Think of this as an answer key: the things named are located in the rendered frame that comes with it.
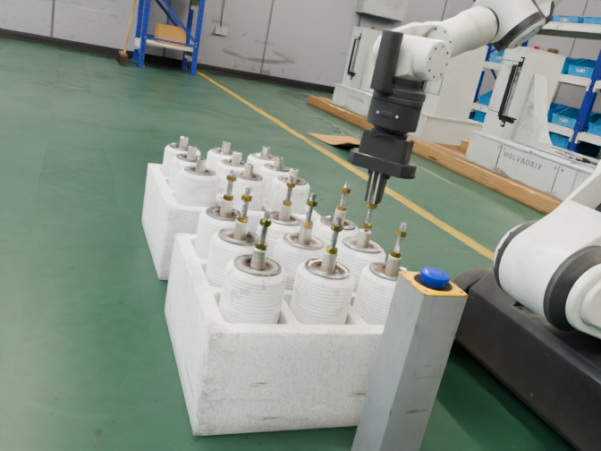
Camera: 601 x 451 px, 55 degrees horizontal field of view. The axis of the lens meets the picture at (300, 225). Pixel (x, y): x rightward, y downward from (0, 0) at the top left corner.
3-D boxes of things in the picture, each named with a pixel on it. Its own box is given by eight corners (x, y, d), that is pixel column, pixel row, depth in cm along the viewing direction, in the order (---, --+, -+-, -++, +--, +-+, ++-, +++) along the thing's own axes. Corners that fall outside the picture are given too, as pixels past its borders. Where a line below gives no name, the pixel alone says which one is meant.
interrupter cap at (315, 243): (289, 250, 98) (290, 246, 98) (277, 234, 105) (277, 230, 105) (329, 252, 101) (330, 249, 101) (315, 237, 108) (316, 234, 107)
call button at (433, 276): (436, 279, 81) (440, 267, 80) (452, 293, 77) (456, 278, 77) (411, 278, 79) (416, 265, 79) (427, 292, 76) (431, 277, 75)
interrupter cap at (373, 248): (364, 257, 102) (365, 253, 102) (333, 242, 107) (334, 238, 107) (389, 252, 108) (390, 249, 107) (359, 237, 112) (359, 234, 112)
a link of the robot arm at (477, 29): (419, 32, 105) (481, 8, 115) (452, 77, 104) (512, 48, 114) (454, -9, 96) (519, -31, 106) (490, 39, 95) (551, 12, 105)
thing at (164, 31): (181, 46, 650) (183, 28, 644) (185, 47, 628) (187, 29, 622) (153, 40, 638) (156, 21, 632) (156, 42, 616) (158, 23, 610)
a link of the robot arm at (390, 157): (338, 163, 101) (353, 94, 97) (358, 157, 109) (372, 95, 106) (406, 182, 96) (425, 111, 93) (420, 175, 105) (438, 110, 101)
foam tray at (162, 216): (266, 230, 183) (276, 175, 177) (310, 284, 149) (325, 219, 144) (140, 222, 168) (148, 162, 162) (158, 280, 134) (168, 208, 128)
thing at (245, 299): (279, 372, 94) (300, 272, 89) (237, 392, 87) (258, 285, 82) (239, 345, 100) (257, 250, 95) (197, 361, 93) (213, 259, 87)
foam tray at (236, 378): (332, 314, 135) (349, 243, 129) (414, 423, 100) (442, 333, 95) (164, 311, 120) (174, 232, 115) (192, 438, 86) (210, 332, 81)
